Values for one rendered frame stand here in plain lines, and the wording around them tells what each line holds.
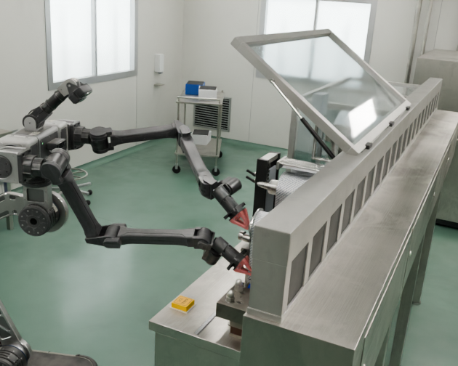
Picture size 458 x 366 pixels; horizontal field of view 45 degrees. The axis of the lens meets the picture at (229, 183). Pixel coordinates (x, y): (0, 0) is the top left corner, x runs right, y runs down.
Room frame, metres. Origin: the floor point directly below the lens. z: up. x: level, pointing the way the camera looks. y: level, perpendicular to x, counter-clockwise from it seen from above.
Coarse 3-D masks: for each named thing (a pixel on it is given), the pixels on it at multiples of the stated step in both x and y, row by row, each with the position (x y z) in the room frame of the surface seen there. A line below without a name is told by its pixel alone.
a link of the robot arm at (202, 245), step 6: (210, 240) 2.03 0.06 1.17; (198, 246) 1.98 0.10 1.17; (204, 246) 1.97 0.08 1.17; (210, 246) 1.98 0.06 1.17; (204, 252) 2.02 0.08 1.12; (210, 252) 2.02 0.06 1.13; (204, 258) 2.03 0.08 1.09; (210, 258) 2.02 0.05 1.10; (216, 258) 2.02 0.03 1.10; (210, 264) 2.03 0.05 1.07
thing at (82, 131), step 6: (72, 126) 2.45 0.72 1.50; (78, 126) 2.49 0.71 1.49; (84, 126) 2.50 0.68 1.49; (72, 132) 2.45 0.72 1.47; (78, 132) 2.45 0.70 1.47; (84, 132) 2.46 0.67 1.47; (72, 138) 2.45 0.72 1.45; (78, 138) 2.45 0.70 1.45; (84, 138) 2.45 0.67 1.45; (72, 144) 2.45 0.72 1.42; (78, 144) 2.47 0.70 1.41; (90, 144) 2.48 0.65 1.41
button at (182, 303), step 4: (180, 296) 2.01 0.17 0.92; (184, 296) 2.01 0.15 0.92; (176, 300) 1.98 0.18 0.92; (180, 300) 1.98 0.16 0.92; (184, 300) 1.98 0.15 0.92; (188, 300) 1.98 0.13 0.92; (192, 300) 1.98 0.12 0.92; (172, 304) 1.96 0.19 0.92; (176, 304) 1.95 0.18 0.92; (180, 304) 1.95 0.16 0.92; (184, 304) 1.95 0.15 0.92; (188, 304) 1.95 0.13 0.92; (192, 304) 1.97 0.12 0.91; (176, 308) 1.95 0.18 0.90; (180, 308) 1.94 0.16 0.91; (184, 308) 1.93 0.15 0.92; (188, 308) 1.95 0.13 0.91
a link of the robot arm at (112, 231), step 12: (48, 168) 1.92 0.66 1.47; (60, 168) 1.93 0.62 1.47; (60, 180) 1.94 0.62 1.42; (72, 180) 2.00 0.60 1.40; (72, 192) 1.99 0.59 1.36; (72, 204) 2.01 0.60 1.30; (84, 204) 2.02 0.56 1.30; (84, 216) 2.02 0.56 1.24; (84, 228) 2.04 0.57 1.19; (96, 228) 2.05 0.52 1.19; (108, 228) 2.08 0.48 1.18; (96, 240) 2.04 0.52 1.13
